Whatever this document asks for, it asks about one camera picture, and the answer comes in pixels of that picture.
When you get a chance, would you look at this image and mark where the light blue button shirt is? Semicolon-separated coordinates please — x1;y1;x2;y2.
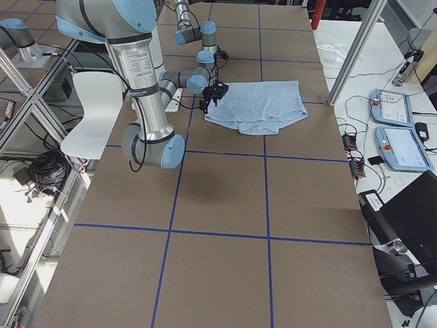
204;81;308;135

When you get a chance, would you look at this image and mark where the white column base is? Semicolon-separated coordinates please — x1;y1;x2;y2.
127;27;182;119

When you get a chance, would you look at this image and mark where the near blue teach pendant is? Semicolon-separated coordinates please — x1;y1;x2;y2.
375;126;434;172

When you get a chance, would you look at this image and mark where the red cylinder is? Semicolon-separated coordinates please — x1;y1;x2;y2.
311;0;326;30

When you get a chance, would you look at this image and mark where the black laptop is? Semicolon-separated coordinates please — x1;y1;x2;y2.
358;170;436;264

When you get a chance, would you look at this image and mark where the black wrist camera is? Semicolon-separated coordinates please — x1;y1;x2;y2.
215;49;229;61

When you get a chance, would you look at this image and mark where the far blue teach pendant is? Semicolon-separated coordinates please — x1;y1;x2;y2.
370;89;414;127

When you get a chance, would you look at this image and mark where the clear plastic bag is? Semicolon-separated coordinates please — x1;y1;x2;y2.
315;40;350;69

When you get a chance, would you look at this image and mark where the blue teach pendant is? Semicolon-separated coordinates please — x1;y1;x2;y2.
370;89;414;127
375;126;434;172

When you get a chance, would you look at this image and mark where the clear water bottle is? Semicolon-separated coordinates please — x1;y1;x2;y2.
392;56;414;87

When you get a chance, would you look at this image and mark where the aluminium frame post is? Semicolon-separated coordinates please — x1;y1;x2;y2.
326;0;387;107

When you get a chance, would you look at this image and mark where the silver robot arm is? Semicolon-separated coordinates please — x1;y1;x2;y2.
165;0;219;54
56;1;229;169

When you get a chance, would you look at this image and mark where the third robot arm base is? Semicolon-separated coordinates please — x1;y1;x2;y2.
1;18;53;69

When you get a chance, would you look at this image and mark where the white curved chair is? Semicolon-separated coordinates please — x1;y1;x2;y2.
61;72;123;159

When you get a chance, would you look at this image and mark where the black power adapter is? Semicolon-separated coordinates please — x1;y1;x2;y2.
414;122;429;142

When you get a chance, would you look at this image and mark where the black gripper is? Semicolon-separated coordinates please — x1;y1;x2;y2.
199;80;229;113

